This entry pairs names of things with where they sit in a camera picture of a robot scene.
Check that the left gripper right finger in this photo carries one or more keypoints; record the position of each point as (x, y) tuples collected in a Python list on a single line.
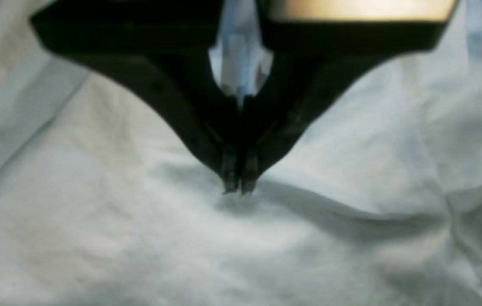
[(320, 49)]

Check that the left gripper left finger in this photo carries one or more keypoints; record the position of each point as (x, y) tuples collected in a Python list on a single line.
[(158, 50)]

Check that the white t-shirt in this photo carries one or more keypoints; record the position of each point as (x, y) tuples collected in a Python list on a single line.
[(379, 204)]

